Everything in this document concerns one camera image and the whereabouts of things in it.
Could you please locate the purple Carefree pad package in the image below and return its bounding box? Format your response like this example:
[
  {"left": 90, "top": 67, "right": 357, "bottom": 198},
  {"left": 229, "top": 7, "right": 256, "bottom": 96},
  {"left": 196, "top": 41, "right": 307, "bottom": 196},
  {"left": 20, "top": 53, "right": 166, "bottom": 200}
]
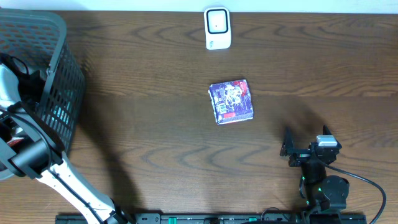
[{"left": 208, "top": 79, "right": 254, "bottom": 125}]

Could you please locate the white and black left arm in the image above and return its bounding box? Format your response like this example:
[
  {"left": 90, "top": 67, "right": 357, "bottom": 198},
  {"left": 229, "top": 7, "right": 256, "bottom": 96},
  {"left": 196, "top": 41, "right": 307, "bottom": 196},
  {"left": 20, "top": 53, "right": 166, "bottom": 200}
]
[{"left": 1, "top": 54, "right": 136, "bottom": 223}]

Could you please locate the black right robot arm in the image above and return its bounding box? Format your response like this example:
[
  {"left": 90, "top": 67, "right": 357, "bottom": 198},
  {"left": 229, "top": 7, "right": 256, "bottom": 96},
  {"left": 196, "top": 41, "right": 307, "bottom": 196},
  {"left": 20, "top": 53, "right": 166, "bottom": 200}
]
[{"left": 280, "top": 126, "right": 349, "bottom": 212}]

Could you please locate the white barcode scanner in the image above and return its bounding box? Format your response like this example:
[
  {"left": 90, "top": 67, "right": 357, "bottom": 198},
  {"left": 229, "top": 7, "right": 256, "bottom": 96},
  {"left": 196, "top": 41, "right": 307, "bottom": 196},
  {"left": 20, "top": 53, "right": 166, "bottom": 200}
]
[{"left": 203, "top": 7, "right": 232, "bottom": 50}]

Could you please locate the grey plastic mesh basket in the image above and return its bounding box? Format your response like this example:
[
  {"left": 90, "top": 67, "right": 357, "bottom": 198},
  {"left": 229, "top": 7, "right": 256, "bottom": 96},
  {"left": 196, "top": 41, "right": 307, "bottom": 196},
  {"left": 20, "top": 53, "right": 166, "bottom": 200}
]
[{"left": 1, "top": 9, "right": 86, "bottom": 180}]

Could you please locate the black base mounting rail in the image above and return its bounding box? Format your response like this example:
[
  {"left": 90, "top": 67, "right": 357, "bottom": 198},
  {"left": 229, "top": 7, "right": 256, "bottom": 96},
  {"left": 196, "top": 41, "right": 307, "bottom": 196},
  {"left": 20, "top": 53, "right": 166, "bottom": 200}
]
[{"left": 55, "top": 212, "right": 368, "bottom": 224}]

